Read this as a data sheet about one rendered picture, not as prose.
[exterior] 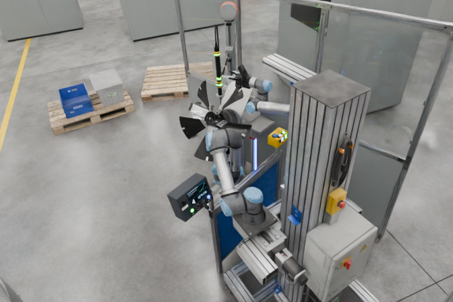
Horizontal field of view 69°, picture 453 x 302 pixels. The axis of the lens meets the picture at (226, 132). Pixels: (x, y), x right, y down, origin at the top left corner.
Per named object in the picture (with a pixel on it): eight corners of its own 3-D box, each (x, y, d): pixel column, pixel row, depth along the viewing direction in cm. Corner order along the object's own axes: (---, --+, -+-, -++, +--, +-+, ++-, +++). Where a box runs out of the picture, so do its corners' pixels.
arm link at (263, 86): (267, 95, 228) (267, 84, 223) (253, 91, 233) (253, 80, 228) (272, 89, 233) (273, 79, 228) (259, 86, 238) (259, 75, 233)
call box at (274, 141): (278, 135, 292) (278, 126, 285) (288, 140, 286) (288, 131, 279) (267, 145, 283) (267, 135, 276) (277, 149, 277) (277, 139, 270)
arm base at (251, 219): (269, 218, 213) (270, 208, 207) (251, 230, 207) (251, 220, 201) (255, 203, 223) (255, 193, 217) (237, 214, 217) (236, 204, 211)
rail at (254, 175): (278, 154, 300) (279, 147, 295) (282, 156, 298) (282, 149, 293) (209, 216, 249) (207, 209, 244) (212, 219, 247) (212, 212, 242)
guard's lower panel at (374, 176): (195, 131, 458) (187, 72, 403) (383, 234, 312) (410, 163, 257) (194, 132, 456) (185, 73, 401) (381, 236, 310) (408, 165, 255)
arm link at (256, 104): (311, 126, 201) (245, 115, 230) (319, 117, 207) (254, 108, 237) (309, 110, 195) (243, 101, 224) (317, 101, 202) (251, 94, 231)
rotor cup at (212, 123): (209, 125, 290) (200, 123, 280) (215, 110, 289) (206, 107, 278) (221, 131, 282) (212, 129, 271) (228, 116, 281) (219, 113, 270)
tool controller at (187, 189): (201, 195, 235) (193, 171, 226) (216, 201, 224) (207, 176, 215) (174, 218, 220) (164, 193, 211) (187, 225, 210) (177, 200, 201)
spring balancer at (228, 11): (220, 19, 298) (220, 21, 292) (220, 1, 288) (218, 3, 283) (238, 19, 296) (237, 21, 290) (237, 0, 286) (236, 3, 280)
